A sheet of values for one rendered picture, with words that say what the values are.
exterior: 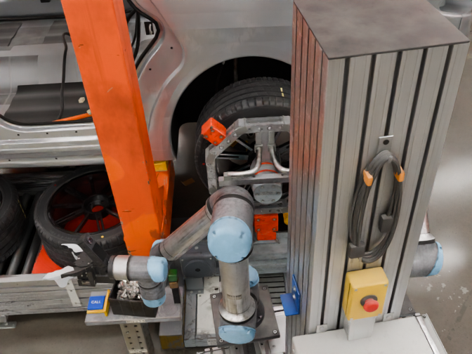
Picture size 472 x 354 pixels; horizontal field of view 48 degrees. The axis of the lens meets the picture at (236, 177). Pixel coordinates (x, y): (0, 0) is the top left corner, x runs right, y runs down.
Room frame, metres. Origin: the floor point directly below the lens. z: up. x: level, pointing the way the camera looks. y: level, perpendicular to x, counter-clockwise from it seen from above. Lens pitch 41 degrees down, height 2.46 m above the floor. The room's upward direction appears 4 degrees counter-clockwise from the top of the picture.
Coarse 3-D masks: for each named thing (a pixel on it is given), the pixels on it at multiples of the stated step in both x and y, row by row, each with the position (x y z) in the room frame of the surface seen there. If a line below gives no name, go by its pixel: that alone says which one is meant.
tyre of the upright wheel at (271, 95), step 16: (256, 80) 2.16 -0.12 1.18; (272, 80) 2.17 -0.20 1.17; (224, 96) 2.12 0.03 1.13; (240, 96) 2.06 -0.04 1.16; (256, 96) 2.03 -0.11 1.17; (272, 96) 2.02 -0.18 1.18; (288, 96) 2.04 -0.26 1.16; (208, 112) 2.09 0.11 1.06; (224, 112) 1.99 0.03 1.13; (240, 112) 1.97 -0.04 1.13; (256, 112) 1.97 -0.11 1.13; (272, 112) 1.97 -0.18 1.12; (288, 112) 1.97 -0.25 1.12; (208, 144) 1.97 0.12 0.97
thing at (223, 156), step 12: (276, 132) 2.00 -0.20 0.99; (252, 144) 2.03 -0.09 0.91; (276, 144) 2.03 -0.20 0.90; (288, 144) 1.99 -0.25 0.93; (228, 156) 2.00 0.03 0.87; (240, 156) 1.99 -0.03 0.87; (252, 156) 2.03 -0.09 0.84; (216, 168) 2.01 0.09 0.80; (228, 168) 2.13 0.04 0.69; (240, 168) 1.99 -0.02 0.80; (252, 192) 2.00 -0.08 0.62; (288, 192) 1.97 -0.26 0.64
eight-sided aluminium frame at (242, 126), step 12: (240, 120) 1.93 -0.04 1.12; (252, 120) 1.93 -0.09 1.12; (264, 120) 1.93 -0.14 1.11; (276, 120) 1.93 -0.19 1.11; (288, 120) 1.91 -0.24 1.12; (228, 132) 1.93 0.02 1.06; (240, 132) 1.89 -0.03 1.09; (252, 132) 1.89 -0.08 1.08; (228, 144) 1.89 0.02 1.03; (216, 156) 1.89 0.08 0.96; (216, 180) 1.93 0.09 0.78; (264, 204) 1.93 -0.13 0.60; (276, 204) 1.93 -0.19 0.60; (288, 204) 1.89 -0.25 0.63
